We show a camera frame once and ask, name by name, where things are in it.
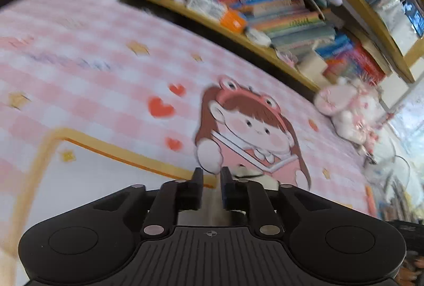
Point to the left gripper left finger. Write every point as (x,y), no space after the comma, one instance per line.
(172,198)

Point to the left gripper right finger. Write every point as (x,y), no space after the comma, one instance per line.
(254,200)

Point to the cream t-shirt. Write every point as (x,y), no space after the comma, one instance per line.
(212,212)

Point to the orange marker pen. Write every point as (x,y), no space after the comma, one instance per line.
(371,202)

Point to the pink white plush toy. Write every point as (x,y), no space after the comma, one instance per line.
(353,108)

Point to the pink checkered tablecloth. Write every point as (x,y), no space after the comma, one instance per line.
(97,96)

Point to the cream square pen holder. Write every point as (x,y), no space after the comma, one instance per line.
(312,65)

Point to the white charger block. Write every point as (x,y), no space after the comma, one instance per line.
(258,38)

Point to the wooden bookshelf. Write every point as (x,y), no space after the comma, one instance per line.
(281,8)

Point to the lying white orange toothpaste box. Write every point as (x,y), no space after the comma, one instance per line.
(220,13)

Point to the row of colourful books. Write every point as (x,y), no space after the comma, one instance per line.
(297,27)

